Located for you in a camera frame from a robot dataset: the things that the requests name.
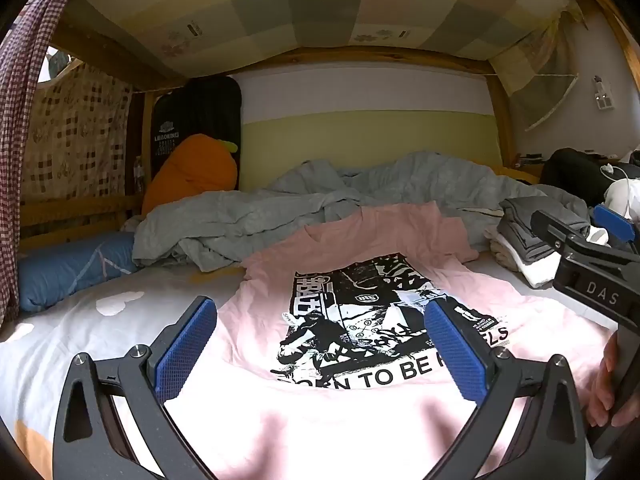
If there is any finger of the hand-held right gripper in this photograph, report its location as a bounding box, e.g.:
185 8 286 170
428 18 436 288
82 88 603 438
531 210 608 256
594 204 637 243

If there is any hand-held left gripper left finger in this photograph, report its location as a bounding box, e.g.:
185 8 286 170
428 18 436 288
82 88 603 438
52 296 218 480

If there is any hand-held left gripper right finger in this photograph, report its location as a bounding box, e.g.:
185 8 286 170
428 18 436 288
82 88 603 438
424 299 588 480

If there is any pink printed T-shirt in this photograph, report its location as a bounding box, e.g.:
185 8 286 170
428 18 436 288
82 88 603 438
162 200 621 480

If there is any person's right hand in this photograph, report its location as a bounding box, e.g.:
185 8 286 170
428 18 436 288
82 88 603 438
587 332 640 428

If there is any dark grey folded garment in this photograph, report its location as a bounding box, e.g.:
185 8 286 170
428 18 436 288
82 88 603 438
497 195 591 263

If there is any beige folded garment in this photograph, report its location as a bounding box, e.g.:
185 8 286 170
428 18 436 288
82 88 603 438
485 225 531 273

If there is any black clothing pile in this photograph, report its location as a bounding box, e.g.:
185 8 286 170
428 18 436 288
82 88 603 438
542 147 640 198

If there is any yellow cloth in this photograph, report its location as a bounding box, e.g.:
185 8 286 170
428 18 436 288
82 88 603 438
495 165 542 184

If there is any blue pillow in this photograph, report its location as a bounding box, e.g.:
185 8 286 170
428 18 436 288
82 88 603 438
17 232 143 313

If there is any pale mesh net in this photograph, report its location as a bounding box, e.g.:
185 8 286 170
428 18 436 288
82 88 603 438
490 10 581 131

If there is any orange carrot plush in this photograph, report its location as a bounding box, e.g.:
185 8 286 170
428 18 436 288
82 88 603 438
141 134 240 216

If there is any grey crumpled blanket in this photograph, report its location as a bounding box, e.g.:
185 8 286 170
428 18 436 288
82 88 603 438
132 151 551 273

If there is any beige plaid hanging cloth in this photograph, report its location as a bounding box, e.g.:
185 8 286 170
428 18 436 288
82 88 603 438
22 62 133 206

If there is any red checked curtain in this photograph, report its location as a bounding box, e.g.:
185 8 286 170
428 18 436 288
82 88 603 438
0 0 86 331

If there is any pastel checked overhead mattress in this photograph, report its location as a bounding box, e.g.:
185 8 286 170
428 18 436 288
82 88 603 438
62 0 586 81

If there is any white cable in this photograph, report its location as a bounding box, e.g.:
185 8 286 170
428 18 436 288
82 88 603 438
600 162 632 182

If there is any white wall socket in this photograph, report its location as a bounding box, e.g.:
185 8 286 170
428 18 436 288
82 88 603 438
592 76 615 111

